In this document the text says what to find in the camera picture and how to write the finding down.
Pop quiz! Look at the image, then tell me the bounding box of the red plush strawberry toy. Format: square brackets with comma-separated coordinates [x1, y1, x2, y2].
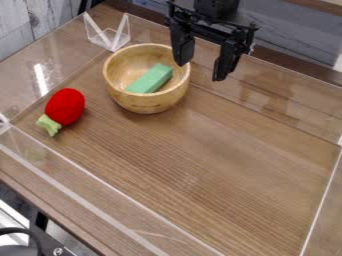
[36, 88, 85, 137]

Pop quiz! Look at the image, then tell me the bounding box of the clear acrylic front barrier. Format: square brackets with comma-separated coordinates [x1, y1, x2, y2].
[0, 114, 223, 256]

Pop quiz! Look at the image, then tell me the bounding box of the green rectangular block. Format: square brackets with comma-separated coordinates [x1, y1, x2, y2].
[126, 64, 172, 94]

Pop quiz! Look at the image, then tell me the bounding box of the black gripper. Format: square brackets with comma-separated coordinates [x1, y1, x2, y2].
[167, 0, 259, 81]

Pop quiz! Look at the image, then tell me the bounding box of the wooden bowl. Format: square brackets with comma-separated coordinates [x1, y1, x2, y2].
[102, 43, 191, 114]

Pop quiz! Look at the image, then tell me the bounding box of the clear acrylic corner bracket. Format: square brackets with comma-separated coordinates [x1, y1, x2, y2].
[82, 13, 130, 52]

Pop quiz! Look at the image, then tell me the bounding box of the black table leg bracket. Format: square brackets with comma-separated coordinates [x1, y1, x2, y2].
[29, 211, 76, 256]

